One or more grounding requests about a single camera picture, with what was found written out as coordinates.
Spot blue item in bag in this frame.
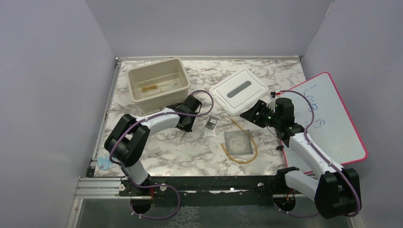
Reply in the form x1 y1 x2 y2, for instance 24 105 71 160
96 157 113 171

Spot yellow rubber tube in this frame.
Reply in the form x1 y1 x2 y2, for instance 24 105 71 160
221 119 259 164

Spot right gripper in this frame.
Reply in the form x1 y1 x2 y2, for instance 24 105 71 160
240 99 281 129

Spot pink framed whiteboard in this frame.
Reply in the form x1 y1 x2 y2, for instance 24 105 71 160
280 72 368 165

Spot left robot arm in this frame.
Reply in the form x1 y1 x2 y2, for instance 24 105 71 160
104 95 202 195

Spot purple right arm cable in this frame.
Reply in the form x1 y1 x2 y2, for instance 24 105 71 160
272 90 362 219

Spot beige plastic bin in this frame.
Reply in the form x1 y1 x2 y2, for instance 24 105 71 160
126 58 191 113

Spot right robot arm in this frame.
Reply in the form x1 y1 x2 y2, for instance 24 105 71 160
240 98 362 219

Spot black base frame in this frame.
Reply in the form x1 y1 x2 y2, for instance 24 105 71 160
118 176 297 210

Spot white plastic lid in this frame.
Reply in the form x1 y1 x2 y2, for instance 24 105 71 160
209 69 269 116

